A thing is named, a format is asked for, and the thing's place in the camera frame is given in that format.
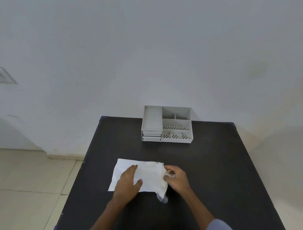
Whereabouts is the person's right hand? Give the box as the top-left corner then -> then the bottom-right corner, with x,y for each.
163,165 -> 190,194

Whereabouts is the person's left hand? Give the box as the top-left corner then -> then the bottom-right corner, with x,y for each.
113,164 -> 143,206

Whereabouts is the white cloth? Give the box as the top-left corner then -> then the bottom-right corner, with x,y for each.
108,158 -> 176,204

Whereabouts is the person's left forearm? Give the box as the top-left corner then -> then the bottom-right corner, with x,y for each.
90,198 -> 134,230

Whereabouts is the person's right forearm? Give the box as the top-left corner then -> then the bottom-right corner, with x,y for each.
176,187 -> 215,230

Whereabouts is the white plastic desk organizer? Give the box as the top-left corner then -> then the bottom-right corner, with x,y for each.
141,105 -> 194,144

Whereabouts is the light blue sleeve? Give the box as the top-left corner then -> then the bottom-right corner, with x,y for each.
205,219 -> 234,230

